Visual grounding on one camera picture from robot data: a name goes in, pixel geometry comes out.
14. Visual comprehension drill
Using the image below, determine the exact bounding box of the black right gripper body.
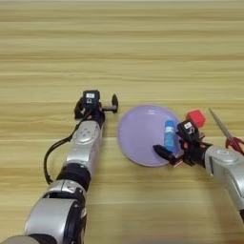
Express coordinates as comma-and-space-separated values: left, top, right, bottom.
173, 137, 211, 167

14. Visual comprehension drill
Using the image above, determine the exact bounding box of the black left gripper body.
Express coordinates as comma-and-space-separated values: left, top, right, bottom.
80, 106, 106, 128

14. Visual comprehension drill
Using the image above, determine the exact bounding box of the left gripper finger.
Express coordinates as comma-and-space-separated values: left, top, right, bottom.
74, 98, 84, 120
102, 93, 119, 114

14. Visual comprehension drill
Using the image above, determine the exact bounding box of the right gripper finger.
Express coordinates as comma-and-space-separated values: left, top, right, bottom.
152, 144, 179, 166

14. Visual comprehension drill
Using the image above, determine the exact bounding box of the blue glue stick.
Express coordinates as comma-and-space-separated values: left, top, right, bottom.
163, 119, 176, 153

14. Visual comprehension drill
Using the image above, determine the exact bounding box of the purple round plate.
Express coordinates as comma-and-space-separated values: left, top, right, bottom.
116, 104, 186, 168

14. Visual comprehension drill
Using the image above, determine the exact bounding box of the red cube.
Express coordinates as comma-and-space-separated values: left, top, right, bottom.
185, 109, 207, 129

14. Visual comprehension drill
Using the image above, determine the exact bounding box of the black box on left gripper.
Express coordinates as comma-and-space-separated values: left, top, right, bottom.
82, 90, 101, 108

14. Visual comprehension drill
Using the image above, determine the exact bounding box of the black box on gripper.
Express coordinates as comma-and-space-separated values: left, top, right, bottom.
82, 90, 101, 108
175, 119, 201, 141

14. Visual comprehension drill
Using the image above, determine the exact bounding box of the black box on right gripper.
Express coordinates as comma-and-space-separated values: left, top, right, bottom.
175, 119, 201, 141

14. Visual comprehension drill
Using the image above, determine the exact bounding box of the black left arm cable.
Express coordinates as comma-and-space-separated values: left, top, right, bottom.
43, 125, 80, 186

